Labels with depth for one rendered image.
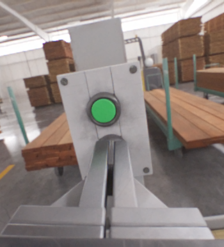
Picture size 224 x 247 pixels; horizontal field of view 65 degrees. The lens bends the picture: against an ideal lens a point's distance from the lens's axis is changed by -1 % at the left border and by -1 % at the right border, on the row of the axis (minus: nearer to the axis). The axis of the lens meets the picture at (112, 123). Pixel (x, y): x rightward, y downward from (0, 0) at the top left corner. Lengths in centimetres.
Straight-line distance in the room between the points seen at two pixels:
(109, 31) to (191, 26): 972
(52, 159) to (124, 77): 173
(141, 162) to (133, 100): 6
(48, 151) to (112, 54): 168
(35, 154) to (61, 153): 26
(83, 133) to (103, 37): 11
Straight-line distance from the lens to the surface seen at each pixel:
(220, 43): 1041
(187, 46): 986
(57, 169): 248
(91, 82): 16
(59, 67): 953
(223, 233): 33
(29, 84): 1022
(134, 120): 16
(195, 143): 184
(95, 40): 21
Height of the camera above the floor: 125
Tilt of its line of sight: 17 degrees down
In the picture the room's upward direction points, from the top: 10 degrees counter-clockwise
